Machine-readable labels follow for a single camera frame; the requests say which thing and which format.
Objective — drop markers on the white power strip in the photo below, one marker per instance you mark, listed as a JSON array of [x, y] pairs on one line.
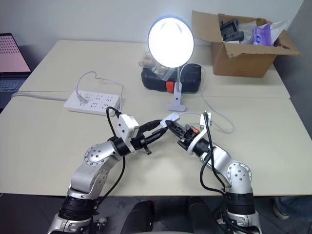
[[97, 103]]

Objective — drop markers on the clear bag of brown items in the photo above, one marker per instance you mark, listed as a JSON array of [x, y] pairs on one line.
[[158, 69]]

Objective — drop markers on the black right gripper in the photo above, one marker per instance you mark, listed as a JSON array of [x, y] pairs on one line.
[[188, 136]]

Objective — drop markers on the black case with orange latch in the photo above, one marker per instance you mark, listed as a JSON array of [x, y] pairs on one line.
[[192, 78]]

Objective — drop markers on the brown cardboard box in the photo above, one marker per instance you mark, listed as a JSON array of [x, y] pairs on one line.
[[240, 62]]

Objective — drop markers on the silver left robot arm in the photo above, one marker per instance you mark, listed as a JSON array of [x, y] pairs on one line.
[[83, 175]]

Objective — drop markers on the white plug adapter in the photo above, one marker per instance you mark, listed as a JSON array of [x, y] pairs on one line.
[[171, 118]]

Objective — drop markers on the purple packet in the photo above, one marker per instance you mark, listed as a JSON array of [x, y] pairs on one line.
[[263, 35]]

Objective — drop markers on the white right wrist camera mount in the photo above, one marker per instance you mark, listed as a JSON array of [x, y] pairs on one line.
[[195, 143]]

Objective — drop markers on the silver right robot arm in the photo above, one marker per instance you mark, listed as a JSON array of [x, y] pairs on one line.
[[237, 175]]

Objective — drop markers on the white clip desk lamp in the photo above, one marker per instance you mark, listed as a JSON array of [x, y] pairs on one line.
[[170, 41]]

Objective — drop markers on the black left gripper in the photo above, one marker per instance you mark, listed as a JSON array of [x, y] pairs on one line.
[[139, 142]]

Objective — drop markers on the laptop with pink screen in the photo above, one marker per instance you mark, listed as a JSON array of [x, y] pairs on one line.
[[13, 56]]

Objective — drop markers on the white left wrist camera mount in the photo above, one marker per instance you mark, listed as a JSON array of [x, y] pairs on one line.
[[125, 126]]

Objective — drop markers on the clear plastic bag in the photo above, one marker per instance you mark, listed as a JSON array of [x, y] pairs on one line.
[[279, 28]]

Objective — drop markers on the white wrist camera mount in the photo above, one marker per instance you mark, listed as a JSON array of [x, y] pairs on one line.
[[125, 126], [195, 143]]

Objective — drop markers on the black plastic part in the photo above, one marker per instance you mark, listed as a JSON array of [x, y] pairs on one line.
[[230, 29]]

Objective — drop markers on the white lamp plug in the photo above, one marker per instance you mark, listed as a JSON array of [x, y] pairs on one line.
[[82, 99]]

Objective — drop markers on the person leg in jeans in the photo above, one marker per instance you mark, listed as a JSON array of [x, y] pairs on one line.
[[292, 206]]

